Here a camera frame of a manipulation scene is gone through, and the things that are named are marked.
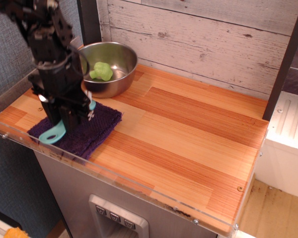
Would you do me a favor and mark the dark vertical frame post left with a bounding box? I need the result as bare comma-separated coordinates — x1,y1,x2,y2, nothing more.
76,0,102,45

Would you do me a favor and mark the purple folded towel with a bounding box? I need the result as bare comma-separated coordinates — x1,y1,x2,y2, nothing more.
27,100,123,161

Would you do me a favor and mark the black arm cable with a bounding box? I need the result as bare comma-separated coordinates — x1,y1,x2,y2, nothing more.
69,44,90,77

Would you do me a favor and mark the grey toy fridge cabinet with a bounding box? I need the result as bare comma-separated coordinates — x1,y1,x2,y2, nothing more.
35,152,217,238

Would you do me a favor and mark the teal dish brush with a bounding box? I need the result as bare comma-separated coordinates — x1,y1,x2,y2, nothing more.
39,90,96,144

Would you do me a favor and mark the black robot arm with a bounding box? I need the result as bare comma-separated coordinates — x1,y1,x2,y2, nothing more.
0,0,93,132

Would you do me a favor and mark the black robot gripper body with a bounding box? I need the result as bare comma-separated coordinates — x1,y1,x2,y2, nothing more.
29,53,90,119

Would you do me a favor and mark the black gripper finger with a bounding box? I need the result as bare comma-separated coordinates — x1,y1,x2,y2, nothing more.
59,106,80,132
41,99,62,125

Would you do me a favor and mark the dark vertical frame post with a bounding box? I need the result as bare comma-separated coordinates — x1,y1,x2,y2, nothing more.
76,0,102,45
262,17,298,121

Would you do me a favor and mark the stainless steel bowl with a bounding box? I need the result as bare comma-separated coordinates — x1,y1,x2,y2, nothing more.
79,42,138,98

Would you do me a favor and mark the dark vertical frame post right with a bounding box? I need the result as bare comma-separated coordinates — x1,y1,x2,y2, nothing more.
262,17,298,121

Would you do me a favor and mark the green toy broccoli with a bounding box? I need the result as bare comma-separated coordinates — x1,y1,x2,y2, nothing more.
89,62,113,81

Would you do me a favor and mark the clear acrylic edge guard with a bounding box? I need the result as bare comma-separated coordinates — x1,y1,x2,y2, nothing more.
0,113,267,237

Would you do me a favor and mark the white toy sink unit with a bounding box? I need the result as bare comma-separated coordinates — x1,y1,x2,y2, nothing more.
255,92,298,197

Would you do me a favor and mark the yellow object bottom left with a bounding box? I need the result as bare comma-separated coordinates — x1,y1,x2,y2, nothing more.
3,228,29,238

